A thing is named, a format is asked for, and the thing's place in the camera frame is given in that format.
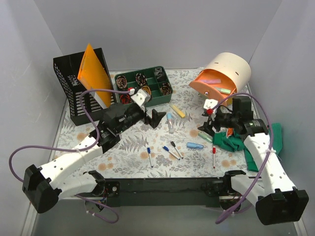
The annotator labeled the yellow highlighter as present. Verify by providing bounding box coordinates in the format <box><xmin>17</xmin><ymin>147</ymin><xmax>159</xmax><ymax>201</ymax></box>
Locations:
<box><xmin>169</xmin><ymin>104</ymin><xmax>186</xmax><ymax>118</ymax></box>

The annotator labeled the pink highlighter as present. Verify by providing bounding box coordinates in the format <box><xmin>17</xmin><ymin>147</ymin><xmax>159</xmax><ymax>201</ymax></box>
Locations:
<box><xmin>198</xmin><ymin>79</ymin><xmax>221</xmax><ymax>85</ymax></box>

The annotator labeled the cream cylindrical drawer box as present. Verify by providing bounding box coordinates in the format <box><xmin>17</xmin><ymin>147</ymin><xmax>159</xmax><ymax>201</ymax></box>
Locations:
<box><xmin>189</xmin><ymin>52</ymin><xmax>252</xmax><ymax>101</ymax></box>

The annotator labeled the orange plastic folder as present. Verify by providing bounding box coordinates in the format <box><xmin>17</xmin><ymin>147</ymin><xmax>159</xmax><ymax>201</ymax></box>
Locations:
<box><xmin>77</xmin><ymin>44</ymin><xmax>112</xmax><ymax>109</ymax></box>

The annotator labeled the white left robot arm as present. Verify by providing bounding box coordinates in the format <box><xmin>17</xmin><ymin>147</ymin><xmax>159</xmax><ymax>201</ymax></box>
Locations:
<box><xmin>22</xmin><ymin>103</ymin><xmax>166</xmax><ymax>213</ymax></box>

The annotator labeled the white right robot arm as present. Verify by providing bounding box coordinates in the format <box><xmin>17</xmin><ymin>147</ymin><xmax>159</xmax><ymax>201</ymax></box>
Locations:
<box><xmin>199</xmin><ymin>93</ymin><xmax>309</xmax><ymax>225</ymax></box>

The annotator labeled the light green clear highlighter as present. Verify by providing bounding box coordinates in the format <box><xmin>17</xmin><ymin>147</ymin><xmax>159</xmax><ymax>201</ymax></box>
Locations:
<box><xmin>198</xmin><ymin>131</ymin><xmax>213</xmax><ymax>143</ymax></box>

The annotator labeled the blue highlighter upright cap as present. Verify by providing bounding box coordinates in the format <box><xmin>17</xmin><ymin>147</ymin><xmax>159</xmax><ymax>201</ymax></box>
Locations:
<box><xmin>167</xmin><ymin>113</ymin><xmax>174</xmax><ymax>134</ymax></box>

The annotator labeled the green cloth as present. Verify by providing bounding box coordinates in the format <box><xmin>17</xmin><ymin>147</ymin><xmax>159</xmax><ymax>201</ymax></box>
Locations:
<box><xmin>213</xmin><ymin>123</ymin><xmax>283</xmax><ymax>172</ymax></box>

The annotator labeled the red cap marker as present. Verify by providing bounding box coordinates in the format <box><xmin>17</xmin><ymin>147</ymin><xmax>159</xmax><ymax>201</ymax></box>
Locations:
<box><xmin>212</xmin><ymin>147</ymin><xmax>216</xmax><ymax>169</ymax></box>

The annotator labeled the blue lying highlighter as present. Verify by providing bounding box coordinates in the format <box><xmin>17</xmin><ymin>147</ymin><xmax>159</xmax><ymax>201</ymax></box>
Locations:
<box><xmin>186</xmin><ymin>142</ymin><xmax>204</xmax><ymax>149</ymax></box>

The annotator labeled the black cap marker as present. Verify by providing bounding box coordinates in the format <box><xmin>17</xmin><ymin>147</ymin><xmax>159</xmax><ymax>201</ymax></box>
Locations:
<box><xmin>171</xmin><ymin>141</ymin><xmax>184</xmax><ymax>159</ymax></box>

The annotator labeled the blue cap marker left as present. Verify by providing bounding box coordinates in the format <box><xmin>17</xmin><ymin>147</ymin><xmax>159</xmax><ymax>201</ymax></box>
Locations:
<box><xmin>147</xmin><ymin>147</ymin><xmax>154</xmax><ymax>168</ymax></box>

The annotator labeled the blue cap marker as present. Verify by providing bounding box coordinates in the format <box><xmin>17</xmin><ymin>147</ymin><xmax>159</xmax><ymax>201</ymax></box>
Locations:
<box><xmin>162</xmin><ymin>146</ymin><xmax>181</xmax><ymax>160</ymax></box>
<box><xmin>147</xmin><ymin>147</ymin><xmax>154</xmax><ymax>168</ymax></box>

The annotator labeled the blue cap marker middle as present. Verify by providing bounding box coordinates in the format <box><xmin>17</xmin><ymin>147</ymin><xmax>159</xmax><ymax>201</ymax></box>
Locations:
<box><xmin>162</xmin><ymin>146</ymin><xmax>181</xmax><ymax>160</ymax></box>

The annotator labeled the floral table mat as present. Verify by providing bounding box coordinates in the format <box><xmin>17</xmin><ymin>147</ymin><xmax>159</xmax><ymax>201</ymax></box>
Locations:
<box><xmin>48</xmin><ymin>70</ymin><xmax>266</xmax><ymax>179</ymax></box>

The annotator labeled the green compartment tray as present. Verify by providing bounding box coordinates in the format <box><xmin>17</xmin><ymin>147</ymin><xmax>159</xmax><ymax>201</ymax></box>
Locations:
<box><xmin>114</xmin><ymin>66</ymin><xmax>173</xmax><ymax>107</ymax></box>

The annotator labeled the black mesh file holder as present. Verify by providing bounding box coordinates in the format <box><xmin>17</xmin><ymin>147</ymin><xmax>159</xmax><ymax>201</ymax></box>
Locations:
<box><xmin>53</xmin><ymin>48</ymin><xmax>117</xmax><ymax>126</ymax></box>

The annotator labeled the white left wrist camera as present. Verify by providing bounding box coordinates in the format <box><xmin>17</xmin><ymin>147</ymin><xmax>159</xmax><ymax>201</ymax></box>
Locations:
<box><xmin>128</xmin><ymin>88</ymin><xmax>151</xmax><ymax>110</ymax></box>

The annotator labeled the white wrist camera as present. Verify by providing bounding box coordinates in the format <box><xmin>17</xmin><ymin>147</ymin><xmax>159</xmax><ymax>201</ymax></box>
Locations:
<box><xmin>128</xmin><ymin>88</ymin><xmax>151</xmax><ymax>110</ymax></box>
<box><xmin>202</xmin><ymin>99</ymin><xmax>218</xmax><ymax>117</ymax></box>

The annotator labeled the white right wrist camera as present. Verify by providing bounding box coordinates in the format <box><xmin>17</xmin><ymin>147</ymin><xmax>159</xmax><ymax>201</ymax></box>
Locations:
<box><xmin>202</xmin><ymin>99</ymin><xmax>218</xmax><ymax>117</ymax></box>

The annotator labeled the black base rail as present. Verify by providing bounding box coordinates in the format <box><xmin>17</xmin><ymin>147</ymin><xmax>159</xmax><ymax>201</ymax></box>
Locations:
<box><xmin>101</xmin><ymin>177</ymin><xmax>234</xmax><ymax>207</ymax></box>

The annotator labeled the aluminium frame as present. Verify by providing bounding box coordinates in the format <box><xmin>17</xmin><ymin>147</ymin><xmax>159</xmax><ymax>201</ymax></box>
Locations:
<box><xmin>22</xmin><ymin>198</ymin><xmax>307</xmax><ymax>236</ymax></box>

